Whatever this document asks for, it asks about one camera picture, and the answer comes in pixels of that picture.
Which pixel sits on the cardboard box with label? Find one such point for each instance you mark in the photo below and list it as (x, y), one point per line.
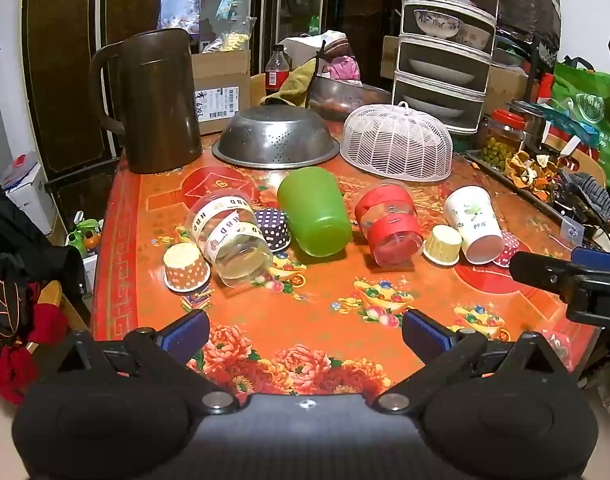
(224, 95)

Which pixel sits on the floral porcelain bowl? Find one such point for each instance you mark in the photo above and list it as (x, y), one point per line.
(436, 22)

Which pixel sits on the white paper cup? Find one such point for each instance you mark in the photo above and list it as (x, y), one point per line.
(472, 220)

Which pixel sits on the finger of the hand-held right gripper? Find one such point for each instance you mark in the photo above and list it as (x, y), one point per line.
(537, 271)
(597, 259)

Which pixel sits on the brown plastic pitcher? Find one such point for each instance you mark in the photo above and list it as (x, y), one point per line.
(160, 110)

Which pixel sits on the green plastic cup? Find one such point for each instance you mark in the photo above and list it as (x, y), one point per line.
(315, 210)

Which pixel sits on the black bag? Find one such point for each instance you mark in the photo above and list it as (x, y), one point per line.
(530, 5)

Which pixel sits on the green shopping bag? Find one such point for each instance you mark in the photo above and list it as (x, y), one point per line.
(592, 110)

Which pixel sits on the yellow striped paper cup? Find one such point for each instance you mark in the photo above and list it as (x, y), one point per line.
(442, 246)

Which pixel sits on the tiered mesh dish rack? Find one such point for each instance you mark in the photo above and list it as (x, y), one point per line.
(480, 60)

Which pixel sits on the white porcelain bowl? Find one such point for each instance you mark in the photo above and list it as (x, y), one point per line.
(475, 35)

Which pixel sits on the red floral tablecloth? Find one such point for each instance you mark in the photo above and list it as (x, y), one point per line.
(330, 330)

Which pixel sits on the glass jar with red lid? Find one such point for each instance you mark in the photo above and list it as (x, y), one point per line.
(500, 142)

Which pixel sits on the white plastic food cover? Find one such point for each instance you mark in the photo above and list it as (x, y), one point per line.
(397, 142)

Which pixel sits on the dried orange peels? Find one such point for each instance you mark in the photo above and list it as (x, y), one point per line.
(530, 172)

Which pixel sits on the green toy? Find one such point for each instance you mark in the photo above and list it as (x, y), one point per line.
(85, 237)

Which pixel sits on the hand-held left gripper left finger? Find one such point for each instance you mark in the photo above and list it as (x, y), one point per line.
(184, 334)

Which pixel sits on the clear cup with white bands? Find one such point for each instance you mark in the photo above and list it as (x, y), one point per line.
(230, 240)

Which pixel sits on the orange polka dot paper cup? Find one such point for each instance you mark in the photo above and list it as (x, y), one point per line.
(185, 270)

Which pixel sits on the yellow-green cloth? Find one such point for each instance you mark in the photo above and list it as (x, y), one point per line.
(295, 85)

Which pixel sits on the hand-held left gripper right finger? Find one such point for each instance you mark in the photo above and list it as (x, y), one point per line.
(428, 334)

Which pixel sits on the grey knitted glove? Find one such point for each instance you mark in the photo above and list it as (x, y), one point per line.
(592, 195)

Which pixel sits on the metal basin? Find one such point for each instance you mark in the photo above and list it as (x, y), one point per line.
(347, 97)

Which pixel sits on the pink plastic bag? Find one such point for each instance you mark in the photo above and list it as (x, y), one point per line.
(344, 67)

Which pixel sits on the pile of dark clothes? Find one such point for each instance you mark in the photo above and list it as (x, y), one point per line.
(20, 280)

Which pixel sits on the white plate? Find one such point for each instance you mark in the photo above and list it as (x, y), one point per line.
(440, 74)

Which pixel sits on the purple polka dot paper cup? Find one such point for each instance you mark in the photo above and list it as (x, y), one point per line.
(274, 230)

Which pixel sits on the cola bottle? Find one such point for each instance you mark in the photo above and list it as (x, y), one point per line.
(276, 72)

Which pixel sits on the white cardboard box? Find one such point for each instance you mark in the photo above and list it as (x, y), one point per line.
(27, 192)

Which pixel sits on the clear cup with red bands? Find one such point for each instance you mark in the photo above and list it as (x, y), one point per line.
(390, 225)

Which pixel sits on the metal colander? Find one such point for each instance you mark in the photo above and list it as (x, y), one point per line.
(275, 135)

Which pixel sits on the red polka dot paper cup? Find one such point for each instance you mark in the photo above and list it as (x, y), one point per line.
(507, 250)

